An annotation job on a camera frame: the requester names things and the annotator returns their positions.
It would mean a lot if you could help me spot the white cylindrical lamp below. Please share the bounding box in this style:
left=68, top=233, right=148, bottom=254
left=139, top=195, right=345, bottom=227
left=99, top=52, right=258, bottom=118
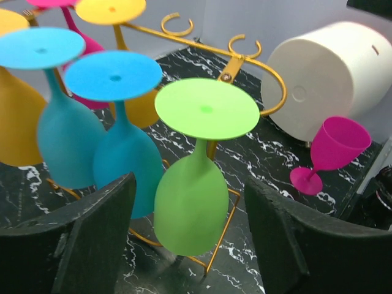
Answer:
left=267, top=21, right=391, bottom=141

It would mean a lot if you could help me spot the gold wire wine glass rack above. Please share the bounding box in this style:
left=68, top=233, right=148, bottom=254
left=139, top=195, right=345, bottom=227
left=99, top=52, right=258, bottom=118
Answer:
left=21, top=6, right=288, bottom=277

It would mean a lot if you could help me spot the light blue plastic wine glass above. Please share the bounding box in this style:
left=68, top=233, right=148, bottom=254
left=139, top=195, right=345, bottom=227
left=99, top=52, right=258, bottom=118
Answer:
left=1, top=27, right=105, bottom=189

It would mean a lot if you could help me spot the orange plastic wine glass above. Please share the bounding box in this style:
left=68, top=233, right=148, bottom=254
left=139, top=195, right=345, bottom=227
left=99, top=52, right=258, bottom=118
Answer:
left=66, top=1, right=162, bottom=128

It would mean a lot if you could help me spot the green plastic wine glass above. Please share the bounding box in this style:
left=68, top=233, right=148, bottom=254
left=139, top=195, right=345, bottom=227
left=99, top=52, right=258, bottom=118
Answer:
left=154, top=94, right=260, bottom=256

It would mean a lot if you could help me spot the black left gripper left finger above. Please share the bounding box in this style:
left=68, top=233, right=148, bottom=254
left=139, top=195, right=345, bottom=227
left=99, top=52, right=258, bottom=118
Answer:
left=1, top=173, right=137, bottom=293

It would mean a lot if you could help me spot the yellow-orange plastic wine glass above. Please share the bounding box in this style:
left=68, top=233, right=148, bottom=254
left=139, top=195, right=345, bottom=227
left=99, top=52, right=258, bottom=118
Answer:
left=0, top=8, right=48, bottom=167

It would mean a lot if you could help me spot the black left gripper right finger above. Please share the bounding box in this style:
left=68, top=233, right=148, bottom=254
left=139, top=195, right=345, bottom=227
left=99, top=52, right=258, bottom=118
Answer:
left=244, top=177, right=391, bottom=293

